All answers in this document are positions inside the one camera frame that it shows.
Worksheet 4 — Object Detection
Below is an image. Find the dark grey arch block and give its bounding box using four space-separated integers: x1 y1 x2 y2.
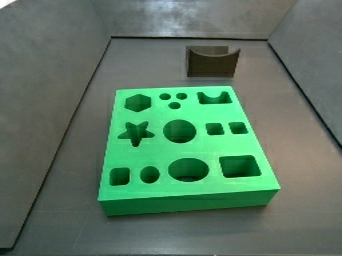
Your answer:
185 46 240 77

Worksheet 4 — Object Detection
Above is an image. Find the green shape sorter block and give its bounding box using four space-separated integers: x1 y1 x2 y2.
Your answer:
97 86 280 216

